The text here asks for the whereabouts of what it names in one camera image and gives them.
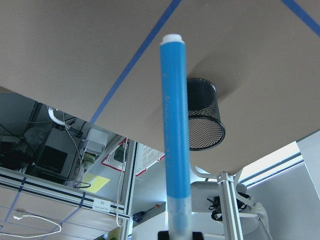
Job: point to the white office chair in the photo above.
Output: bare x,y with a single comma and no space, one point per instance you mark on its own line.
206,207

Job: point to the blue marker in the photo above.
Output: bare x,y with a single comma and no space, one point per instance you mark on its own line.
176,136

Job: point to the near black mesh cup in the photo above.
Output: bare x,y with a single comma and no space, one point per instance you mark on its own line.
206,130

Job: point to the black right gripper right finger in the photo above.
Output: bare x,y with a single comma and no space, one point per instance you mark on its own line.
196,235

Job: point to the aluminium table leg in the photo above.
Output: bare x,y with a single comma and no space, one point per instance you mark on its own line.
229,208

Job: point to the white perforated panel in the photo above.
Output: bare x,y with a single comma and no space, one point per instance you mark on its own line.
147,157

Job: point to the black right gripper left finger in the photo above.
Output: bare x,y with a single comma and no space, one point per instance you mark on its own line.
163,235

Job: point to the black box under table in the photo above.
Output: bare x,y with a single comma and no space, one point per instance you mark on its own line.
56,157

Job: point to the white plastic container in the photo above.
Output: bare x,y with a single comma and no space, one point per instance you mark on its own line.
96,141

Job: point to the aluminium shelf frame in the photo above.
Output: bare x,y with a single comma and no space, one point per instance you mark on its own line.
36,209

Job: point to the yellow paper sheet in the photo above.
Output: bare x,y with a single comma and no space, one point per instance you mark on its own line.
93,183

